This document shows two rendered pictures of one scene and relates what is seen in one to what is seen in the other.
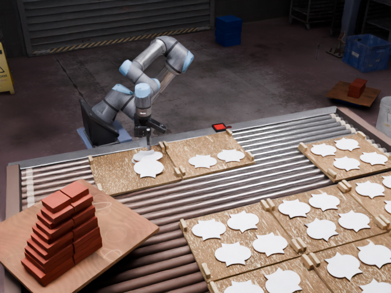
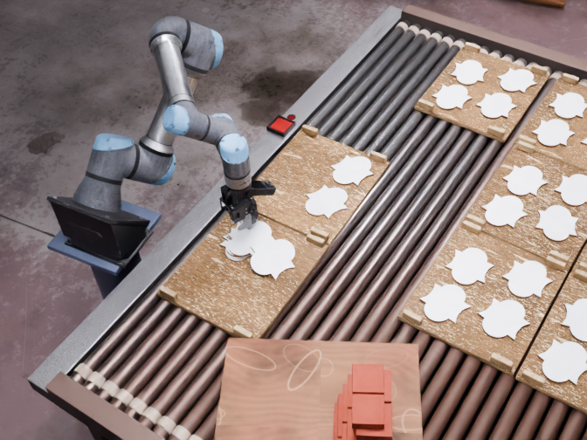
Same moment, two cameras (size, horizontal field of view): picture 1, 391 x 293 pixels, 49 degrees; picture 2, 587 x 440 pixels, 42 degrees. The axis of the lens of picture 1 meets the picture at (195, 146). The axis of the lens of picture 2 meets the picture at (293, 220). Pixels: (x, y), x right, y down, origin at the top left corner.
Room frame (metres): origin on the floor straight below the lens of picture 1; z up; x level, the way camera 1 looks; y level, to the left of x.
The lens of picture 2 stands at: (0.55, 0.99, 2.79)
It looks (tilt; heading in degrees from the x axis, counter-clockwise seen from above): 49 degrees down; 326
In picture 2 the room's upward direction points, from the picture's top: 3 degrees counter-clockwise
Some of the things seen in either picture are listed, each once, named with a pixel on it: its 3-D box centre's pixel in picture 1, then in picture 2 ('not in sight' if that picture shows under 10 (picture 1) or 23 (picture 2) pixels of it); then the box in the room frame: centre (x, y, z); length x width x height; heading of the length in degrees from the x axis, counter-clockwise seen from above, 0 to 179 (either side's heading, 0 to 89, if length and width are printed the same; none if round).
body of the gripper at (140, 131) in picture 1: (142, 124); (238, 197); (1.90, 0.27, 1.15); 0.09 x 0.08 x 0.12; 91
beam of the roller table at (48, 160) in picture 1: (193, 138); (255, 163); (2.21, 0.01, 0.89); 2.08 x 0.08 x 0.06; 110
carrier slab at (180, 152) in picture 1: (207, 153); (314, 183); (1.97, -0.06, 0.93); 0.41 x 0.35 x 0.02; 112
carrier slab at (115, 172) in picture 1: (133, 169); (244, 271); (1.82, 0.32, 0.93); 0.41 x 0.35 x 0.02; 111
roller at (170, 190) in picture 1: (224, 180); (374, 214); (1.77, -0.15, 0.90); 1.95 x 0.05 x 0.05; 110
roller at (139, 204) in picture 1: (227, 185); (387, 220); (1.72, -0.17, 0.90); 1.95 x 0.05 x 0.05; 110
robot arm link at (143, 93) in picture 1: (143, 95); (234, 155); (1.90, 0.26, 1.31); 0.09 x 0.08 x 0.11; 163
